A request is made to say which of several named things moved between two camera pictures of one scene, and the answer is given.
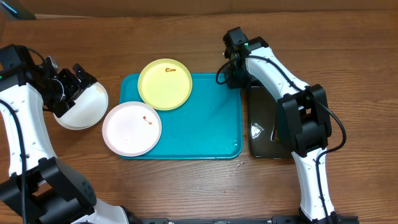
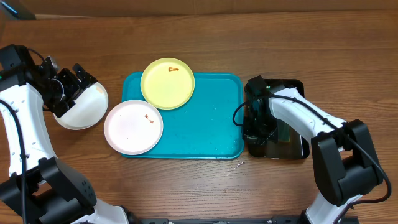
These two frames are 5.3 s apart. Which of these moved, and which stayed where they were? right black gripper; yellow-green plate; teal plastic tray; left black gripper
Moved: right black gripper
Stayed: teal plastic tray; yellow-green plate; left black gripper
